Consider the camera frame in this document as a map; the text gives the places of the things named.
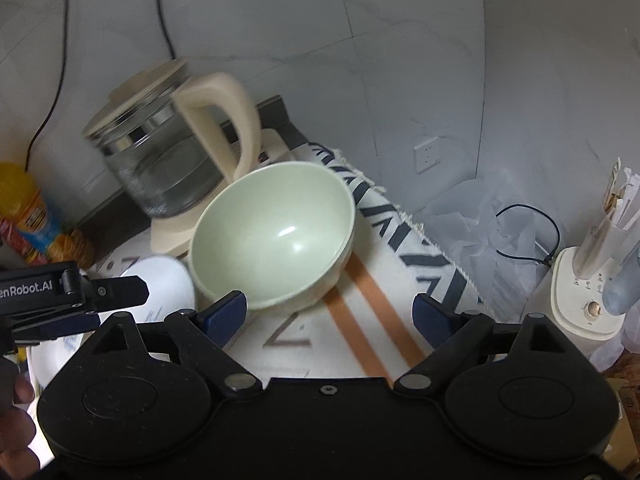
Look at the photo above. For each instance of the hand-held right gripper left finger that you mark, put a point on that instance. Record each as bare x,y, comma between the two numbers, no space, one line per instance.
226,314

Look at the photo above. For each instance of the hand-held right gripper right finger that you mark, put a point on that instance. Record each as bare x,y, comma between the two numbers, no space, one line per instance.
434,324

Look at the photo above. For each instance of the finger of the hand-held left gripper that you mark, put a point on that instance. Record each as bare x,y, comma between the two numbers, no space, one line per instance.
120,292
55,326

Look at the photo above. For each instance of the white plate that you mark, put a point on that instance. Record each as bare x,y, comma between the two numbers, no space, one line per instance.
167,285

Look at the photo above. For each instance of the pale green bowl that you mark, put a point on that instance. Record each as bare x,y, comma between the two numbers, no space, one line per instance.
272,232

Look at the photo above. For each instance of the person's left hand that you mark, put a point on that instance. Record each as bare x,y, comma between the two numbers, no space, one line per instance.
15,432

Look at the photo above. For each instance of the orange juice bottle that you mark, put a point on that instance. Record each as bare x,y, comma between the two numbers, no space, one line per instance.
35,220

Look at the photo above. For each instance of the patterned tablecloth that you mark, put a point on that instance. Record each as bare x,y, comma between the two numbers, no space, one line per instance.
380,280

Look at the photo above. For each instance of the cream blender base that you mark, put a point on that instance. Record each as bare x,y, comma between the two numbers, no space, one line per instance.
575,305

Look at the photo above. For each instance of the grey blue plastic cup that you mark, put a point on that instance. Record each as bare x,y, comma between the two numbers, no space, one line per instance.
622,290

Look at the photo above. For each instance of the clear jar with sticks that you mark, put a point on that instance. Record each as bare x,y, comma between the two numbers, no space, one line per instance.
605,235

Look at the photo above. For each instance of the cardboard box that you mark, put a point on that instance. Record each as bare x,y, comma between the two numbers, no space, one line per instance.
625,420

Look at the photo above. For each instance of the white wall socket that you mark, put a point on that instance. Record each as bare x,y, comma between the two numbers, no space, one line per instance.
428,155

